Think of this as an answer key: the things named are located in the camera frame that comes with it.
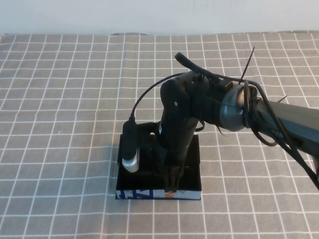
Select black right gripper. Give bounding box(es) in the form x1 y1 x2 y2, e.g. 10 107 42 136
149 116 200 192

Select black glasses case printed side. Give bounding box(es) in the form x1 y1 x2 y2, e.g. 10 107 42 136
115 121 202 201

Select grey white-checked tablecloth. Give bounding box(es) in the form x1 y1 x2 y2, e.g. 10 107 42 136
0 30 319 239

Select black zip tie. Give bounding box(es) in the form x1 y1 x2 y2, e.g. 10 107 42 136
239 46 256 83

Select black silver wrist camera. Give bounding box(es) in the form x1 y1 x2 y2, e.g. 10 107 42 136
121 120 141 173

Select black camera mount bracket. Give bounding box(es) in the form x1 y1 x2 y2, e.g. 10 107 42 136
136 121 162 150

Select thin black camera cable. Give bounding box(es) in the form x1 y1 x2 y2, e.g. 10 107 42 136
131 73 182 123

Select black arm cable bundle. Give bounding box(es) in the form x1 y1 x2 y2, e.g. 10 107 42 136
243 79 319 193

